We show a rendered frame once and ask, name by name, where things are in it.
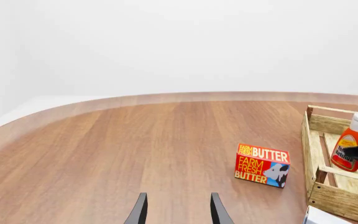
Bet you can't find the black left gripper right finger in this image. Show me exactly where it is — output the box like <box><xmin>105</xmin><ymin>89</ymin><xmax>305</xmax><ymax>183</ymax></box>
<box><xmin>210</xmin><ymin>192</ymin><xmax>236</xmax><ymax>224</ymax></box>

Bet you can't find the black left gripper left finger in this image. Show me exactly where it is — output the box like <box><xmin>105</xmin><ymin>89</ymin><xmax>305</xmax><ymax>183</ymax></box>
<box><xmin>123</xmin><ymin>192</ymin><xmax>149</xmax><ymax>224</ymax></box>

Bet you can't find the wooden slat tray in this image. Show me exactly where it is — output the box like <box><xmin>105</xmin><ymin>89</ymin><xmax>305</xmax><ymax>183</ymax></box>
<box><xmin>301</xmin><ymin>104</ymin><xmax>358</xmax><ymax>224</ymax></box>

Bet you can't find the red butter box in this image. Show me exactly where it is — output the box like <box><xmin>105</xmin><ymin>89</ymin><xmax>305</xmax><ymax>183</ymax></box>
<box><xmin>234</xmin><ymin>142</ymin><xmax>291</xmax><ymax>189</ymax></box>

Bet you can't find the white box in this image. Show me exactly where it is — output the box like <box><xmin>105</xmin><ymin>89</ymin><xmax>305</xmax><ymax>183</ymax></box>
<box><xmin>303</xmin><ymin>205</ymin><xmax>357</xmax><ymax>224</ymax></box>

